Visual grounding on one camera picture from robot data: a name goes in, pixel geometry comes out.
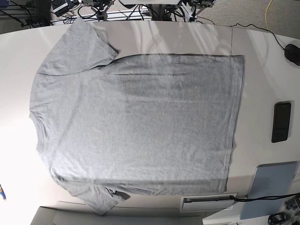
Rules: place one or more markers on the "black smartphone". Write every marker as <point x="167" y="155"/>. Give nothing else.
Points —
<point x="281" y="122"/>

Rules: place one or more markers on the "black computer mouse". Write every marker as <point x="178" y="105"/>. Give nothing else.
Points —
<point x="292" y="53"/>

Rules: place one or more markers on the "blue-grey tablet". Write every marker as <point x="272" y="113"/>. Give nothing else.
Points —
<point x="269" y="180"/>

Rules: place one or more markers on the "black electronic gadget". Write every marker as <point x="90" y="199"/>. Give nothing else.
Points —
<point x="277" y="219"/>

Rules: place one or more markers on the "black white device box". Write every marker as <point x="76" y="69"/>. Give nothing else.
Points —
<point x="60" y="7"/>

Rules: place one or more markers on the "blue orange tool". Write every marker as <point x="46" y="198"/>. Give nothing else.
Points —
<point x="2" y="193"/>

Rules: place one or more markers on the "white monitor base stand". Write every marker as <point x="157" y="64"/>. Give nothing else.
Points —
<point x="149" y="2"/>

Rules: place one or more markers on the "grey T-shirt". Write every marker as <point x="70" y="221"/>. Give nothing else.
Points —
<point x="150" y="124"/>

